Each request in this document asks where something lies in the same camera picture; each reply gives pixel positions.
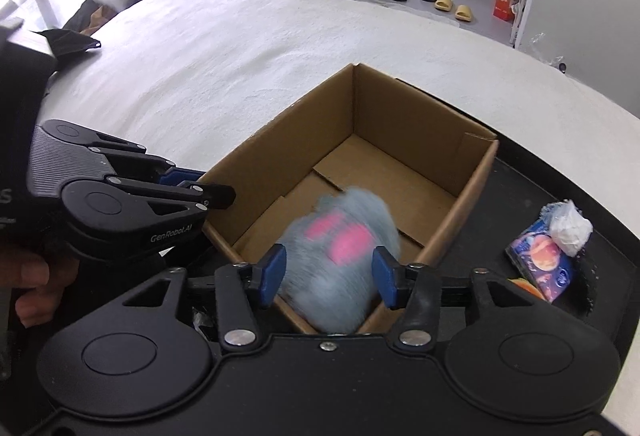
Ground clear plastic wrap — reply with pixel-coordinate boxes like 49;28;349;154
520;33;568;74

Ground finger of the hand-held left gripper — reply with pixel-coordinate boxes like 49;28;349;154
107;176;237;219
87;138;207;187

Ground black cloth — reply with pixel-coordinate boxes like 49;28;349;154
39;28;104;72

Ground cardboard box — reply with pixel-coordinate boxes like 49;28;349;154
200;62;500;337

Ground white packet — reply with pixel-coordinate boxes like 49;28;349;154
540;199;594;257

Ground grey plush paw slipper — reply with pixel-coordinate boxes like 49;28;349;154
277;186;403;334

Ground blue printed tissue pack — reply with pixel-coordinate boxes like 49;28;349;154
505;216;576;304

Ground person's left hand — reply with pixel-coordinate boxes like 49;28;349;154
0;246;80;328

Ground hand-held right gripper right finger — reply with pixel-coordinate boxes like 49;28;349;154
372;246;547;350

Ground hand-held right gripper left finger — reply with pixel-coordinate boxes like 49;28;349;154
120;243;288;348

